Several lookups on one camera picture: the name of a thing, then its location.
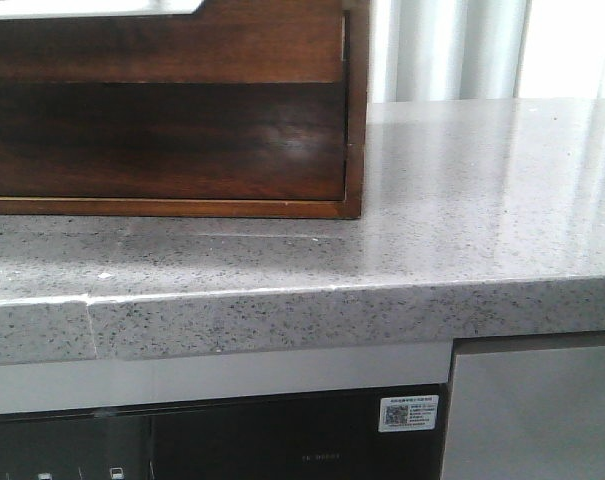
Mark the white curtain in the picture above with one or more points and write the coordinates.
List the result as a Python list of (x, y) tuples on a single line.
[(452, 50)]

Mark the grey cabinet door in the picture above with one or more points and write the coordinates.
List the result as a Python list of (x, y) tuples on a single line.
[(532, 414)]

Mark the black built-in appliance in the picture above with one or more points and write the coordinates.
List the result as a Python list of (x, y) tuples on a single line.
[(313, 435)]

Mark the dark wooden drawer box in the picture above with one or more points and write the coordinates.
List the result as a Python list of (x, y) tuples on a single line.
[(356, 110)]

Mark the dark wooden drawer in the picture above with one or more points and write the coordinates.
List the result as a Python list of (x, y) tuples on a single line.
[(182, 50)]

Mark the white QR code sticker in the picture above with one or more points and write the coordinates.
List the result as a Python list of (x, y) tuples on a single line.
[(408, 413)]

